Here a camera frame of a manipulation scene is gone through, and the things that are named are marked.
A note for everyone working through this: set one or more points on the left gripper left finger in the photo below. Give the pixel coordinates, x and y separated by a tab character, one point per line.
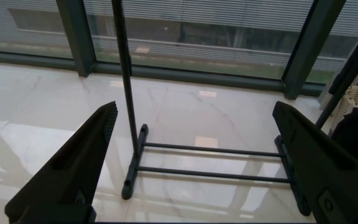
67	180

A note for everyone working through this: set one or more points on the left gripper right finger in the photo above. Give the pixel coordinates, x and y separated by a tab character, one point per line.
322	186

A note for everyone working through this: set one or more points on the black clothes rack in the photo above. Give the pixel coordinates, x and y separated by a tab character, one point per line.
130	109

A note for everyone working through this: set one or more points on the black garment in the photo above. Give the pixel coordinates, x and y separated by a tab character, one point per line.
357	137

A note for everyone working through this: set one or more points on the window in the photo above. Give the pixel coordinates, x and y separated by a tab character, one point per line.
197	31

